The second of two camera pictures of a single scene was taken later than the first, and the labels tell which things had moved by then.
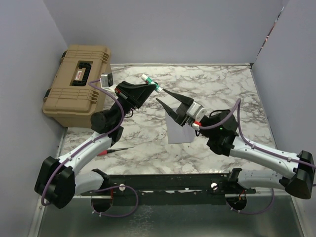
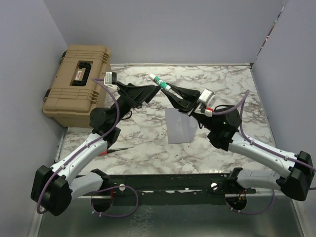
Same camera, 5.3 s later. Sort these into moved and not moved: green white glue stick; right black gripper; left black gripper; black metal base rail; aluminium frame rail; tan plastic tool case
Moved: right black gripper; green white glue stick
Not moved: tan plastic tool case; aluminium frame rail; left black gripper; black metal base rail
